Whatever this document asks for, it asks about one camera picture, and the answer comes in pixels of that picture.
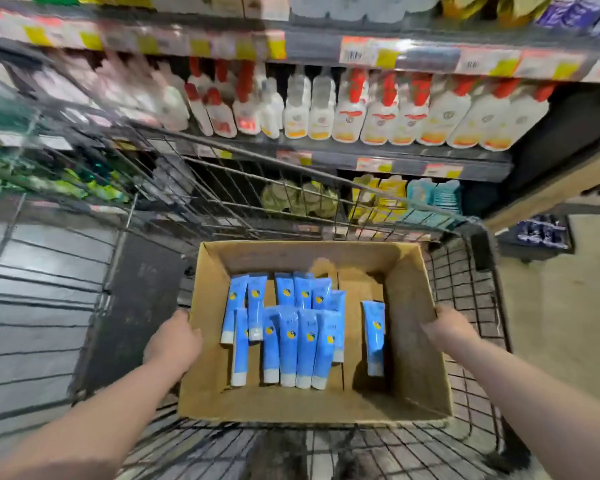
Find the person's left hand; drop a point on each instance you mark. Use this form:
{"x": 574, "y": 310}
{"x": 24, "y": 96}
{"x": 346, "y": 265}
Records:
{"x": 172, "y": 344}

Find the person's right hand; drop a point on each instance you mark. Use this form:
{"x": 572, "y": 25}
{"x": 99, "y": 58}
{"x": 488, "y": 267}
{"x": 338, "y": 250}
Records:
{"x": 450, "y": 327}

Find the person's right fingers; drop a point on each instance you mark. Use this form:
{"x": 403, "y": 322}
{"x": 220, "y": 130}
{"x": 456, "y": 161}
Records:
{"x": 432, "y": 324}

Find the person's left fingers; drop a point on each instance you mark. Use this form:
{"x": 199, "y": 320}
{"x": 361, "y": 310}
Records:
{"x": 189, "y": 325}

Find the brown cardboard box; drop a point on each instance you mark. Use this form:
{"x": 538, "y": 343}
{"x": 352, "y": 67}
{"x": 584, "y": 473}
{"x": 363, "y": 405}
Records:
{"x": 405, "y": 354}

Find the person's left forearm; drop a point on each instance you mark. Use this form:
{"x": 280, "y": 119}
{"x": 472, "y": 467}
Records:
{"x": 95, "y": 424}

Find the person's right forearm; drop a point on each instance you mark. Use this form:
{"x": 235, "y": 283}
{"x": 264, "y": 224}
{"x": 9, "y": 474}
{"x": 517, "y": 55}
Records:
{"x": 530, "y": 394}

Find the black floor crate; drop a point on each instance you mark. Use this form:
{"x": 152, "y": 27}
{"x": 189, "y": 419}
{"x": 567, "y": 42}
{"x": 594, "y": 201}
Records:
{"x": 510, "y": 247}

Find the pile of blue cream tubes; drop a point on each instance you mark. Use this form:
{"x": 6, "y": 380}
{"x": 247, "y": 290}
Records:
{"x": 305, "y": 339}

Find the stack of teal packets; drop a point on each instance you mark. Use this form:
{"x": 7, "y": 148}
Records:
{"x": 435, "y": 199}

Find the stack of yellow packets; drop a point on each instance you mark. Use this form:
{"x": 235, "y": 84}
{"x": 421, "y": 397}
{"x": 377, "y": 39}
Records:
{"x": 380, "y": 197}

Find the pile of dark blue packets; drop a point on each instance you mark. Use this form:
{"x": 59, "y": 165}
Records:
{"x": 542, "y": 232}

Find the olive green pouch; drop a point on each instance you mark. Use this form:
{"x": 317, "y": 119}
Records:
{"x": 279, "y": 198}
{"x": 320, "y": 199}

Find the row of shelf price labels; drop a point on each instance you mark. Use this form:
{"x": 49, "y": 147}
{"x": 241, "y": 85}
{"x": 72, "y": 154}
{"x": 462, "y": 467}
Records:
{"x": 375, "y": 165}
{"x": 365, "y": 52}

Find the row of green packets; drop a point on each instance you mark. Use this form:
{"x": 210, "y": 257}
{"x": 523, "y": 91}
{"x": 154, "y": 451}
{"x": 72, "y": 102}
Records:
{"x": 65, "y": 187}

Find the row of red-capped white bottles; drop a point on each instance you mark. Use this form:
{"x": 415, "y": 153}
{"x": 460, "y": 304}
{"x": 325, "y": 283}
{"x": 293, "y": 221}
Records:
{"x": 445, "y": 114}

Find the white lotion bottle red cap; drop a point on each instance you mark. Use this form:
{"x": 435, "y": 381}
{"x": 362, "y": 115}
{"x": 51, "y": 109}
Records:
{"x": 200, "y": 109}
{"x": 246, "y": 112}
{"x": 221, "y": 114}

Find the white bottle with white cap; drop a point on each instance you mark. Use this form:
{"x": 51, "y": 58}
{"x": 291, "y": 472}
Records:
{"x": 322, "y": 112}
{"x": 297, "y": 112}
{"x": 271, "y": 112}

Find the row of pale pink bottles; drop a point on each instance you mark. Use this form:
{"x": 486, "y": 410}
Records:
{"x": 130, "y": 89}

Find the grey store shelf unit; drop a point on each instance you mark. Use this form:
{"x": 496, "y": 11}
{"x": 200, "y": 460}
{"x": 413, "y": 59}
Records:
{"x": 320, "y": 48}

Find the row of yellow-green packets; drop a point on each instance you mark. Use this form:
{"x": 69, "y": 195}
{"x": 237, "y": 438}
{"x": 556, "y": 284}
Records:
{"x": 495, "y": 7}

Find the row of white containers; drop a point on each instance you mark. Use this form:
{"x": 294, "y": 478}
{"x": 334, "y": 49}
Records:
{"x": 360, "y": 5}

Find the row of blue-purple packets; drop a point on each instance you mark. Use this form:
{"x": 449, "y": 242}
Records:
{"x": 580, "y": 12}

